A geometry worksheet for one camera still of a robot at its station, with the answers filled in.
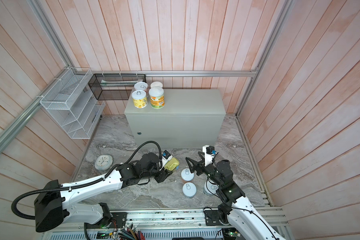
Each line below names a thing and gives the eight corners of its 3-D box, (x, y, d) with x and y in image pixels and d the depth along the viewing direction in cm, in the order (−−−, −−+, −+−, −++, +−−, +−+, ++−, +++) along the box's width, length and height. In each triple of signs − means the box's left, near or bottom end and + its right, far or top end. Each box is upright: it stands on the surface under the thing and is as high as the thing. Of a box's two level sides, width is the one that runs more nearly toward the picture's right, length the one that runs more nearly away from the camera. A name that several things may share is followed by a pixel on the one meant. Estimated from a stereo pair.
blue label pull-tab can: (182, 198, 82) (182, 195, 77) (182, 185, 87) (182, 181, 82) (196, 198, 82) (197, 195, 77) (195, 185, 87) (196, 181, 82)
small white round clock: (94, 170, 93) (92, 167, 90) (99, 156, 99) (97, 154, 96) (110, 170, 93) (108, 167, 90) (114, 156, 99) (113, 154, 96)
